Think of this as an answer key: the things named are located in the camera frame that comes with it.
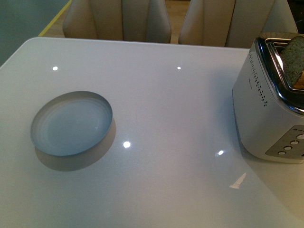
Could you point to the white round plate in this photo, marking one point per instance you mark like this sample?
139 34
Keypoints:
71 123

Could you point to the slice of brown bread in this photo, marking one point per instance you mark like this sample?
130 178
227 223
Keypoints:
293 62

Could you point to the beige chair left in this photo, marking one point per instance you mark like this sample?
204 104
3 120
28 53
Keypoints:
127 20

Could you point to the beige chair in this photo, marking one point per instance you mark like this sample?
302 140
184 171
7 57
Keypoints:
127 20
234 23

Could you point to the white chrome toaster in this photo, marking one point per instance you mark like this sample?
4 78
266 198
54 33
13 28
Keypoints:
269 105

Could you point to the beige chair right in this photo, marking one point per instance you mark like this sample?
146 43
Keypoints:
234 23

